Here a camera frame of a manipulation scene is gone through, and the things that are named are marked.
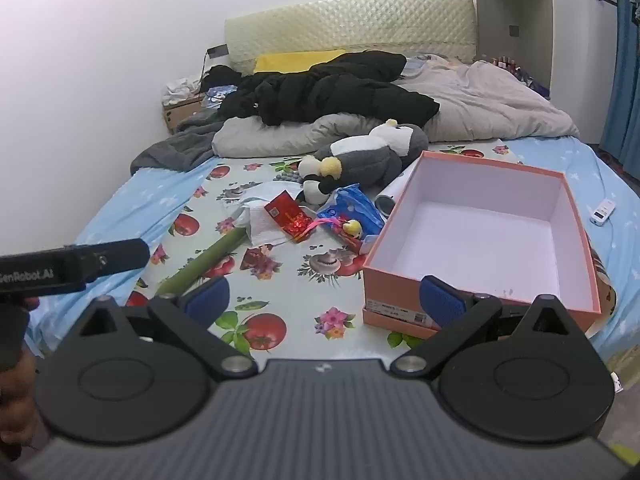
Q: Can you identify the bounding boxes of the brown cardboard box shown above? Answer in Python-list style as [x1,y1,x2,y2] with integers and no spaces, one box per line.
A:
[161,95,206,135]

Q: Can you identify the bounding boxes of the penguin plush toy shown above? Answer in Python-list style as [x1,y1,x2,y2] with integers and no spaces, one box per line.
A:
[298,119,430,206]

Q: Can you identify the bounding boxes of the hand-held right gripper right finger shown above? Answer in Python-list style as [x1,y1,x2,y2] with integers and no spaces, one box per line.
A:
[390,275,588,380]

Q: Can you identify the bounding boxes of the yellow pillow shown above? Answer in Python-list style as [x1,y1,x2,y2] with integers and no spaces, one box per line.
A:
[253,50,348,75]

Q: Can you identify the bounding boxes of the fruit print mat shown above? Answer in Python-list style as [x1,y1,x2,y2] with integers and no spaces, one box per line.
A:
[120,142,621,361]

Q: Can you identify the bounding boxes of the person's left hand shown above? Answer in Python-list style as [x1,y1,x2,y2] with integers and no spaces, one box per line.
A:
[0,352,46,433]

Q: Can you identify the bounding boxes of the blue plastic bag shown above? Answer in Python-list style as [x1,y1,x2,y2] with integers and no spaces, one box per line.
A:
[316,183,386,256]

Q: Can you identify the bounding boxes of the green massage hammer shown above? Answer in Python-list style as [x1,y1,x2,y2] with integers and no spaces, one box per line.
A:
[156,227,251,297]

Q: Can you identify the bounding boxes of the blue printed packet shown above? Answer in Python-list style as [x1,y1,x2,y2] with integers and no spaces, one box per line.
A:
[202,85,236,108]

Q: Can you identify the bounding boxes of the crumpled white cloth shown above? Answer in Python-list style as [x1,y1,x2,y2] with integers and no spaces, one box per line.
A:
[162,76,203,106]

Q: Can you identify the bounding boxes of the red envelope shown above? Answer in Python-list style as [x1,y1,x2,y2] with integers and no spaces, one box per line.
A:
[263,190,318,244]

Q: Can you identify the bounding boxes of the black padded jacket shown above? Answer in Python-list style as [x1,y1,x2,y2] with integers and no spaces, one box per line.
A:
[220,52,441,128]

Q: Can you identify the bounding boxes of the light grey quilt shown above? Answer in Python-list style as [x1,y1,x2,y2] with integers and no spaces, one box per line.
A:
[212,55,581,158]

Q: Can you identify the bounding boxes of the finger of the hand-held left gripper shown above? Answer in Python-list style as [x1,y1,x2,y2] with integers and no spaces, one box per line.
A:
[65,239,151,277]

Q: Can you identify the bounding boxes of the dark grey fleece blanket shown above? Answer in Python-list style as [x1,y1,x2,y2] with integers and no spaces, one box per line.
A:
[130,110,226,173]

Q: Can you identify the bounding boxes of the orange shoe box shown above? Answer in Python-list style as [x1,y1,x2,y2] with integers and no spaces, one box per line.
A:
[362,150,601,341]

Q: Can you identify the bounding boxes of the white towel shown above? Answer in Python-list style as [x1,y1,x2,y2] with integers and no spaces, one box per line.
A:
[235,199,293,248]

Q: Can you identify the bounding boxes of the blue curtain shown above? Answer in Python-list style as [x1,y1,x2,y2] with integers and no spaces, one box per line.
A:
[597,0,640,181]

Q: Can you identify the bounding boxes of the black cloth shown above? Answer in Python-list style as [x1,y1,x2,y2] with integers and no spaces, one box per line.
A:
[205,64,243,91]

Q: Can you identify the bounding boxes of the white spray can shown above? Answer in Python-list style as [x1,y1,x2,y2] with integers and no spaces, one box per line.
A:
[375,167,418,218]

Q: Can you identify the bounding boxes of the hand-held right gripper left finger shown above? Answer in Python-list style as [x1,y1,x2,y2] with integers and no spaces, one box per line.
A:
[75,276,258,380]

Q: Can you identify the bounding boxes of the white remote control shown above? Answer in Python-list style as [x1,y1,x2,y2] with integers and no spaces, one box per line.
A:
[589,199,617,227]

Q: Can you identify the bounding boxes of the cream padded headboard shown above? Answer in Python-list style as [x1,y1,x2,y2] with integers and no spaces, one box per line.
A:
[224,0,476,68]

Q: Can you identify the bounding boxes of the row of small bottles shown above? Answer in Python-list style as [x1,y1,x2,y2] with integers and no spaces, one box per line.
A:
[482,55,538,86]

